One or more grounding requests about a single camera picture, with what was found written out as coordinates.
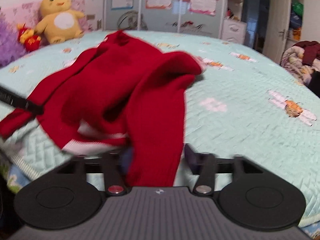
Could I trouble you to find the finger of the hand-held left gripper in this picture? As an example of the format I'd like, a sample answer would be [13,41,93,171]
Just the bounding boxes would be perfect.
[25,99,44,117]

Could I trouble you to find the sliding door wardrobe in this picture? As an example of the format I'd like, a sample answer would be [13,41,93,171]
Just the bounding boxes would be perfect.
[104,0,229,37]

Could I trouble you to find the yellow plush toy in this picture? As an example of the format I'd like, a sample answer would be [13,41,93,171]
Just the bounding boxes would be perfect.
[34,0,85,44]

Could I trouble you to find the small red plush toy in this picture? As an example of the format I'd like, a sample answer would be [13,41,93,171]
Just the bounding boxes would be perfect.
[17,24,42,52]

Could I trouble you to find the blue bag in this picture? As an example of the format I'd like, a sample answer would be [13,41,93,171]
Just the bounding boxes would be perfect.
[289,15,302,30]

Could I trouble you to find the green bag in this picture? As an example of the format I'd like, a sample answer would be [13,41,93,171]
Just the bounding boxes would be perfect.
[291,1,304,18]

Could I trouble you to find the white drawer cabinet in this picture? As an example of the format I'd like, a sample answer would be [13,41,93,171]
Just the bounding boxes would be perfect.
[221,17,248,45]

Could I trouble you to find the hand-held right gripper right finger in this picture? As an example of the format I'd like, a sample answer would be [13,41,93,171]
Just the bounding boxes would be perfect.
[184,143,269,197]

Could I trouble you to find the floral bed sheet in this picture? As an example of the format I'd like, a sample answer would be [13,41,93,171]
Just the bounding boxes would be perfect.
[0,140,40,195]

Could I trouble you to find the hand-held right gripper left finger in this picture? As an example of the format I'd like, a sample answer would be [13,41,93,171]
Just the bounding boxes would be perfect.
[50,150,133,197]

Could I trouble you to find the dark red jacket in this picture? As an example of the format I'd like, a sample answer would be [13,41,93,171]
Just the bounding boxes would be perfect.
[292,41,320,67]

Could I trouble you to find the purple fluffy pillow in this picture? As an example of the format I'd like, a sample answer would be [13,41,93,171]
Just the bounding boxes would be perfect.
[0,17,28,67]

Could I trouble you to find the light green bee print bedspread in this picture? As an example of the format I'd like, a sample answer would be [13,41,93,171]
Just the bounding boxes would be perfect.
[0,30,320,230]

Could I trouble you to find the white door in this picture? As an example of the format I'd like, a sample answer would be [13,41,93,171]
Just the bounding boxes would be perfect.
[262,0,292,64]

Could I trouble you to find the red sweater with white stripes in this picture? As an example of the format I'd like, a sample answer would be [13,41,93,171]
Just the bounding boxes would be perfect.
[0,30,204,188]

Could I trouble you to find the pink floral pillow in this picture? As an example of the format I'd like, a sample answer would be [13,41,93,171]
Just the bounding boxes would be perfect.
[0,0,92,47]

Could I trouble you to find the pile of floral quilts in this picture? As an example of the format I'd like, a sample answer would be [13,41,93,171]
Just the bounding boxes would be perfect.
[280,44,320,85]

